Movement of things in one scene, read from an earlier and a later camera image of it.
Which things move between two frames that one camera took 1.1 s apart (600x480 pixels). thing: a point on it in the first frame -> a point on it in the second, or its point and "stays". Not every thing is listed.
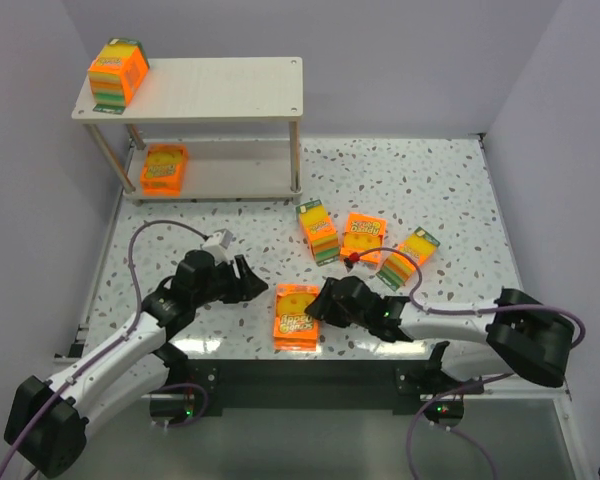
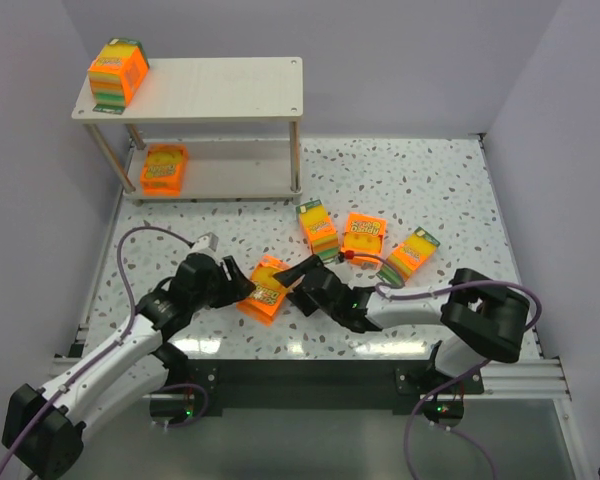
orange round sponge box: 163,169 stays
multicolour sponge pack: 117,73 stays
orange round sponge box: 293,328 -> 262,306
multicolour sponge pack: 322,234 stays
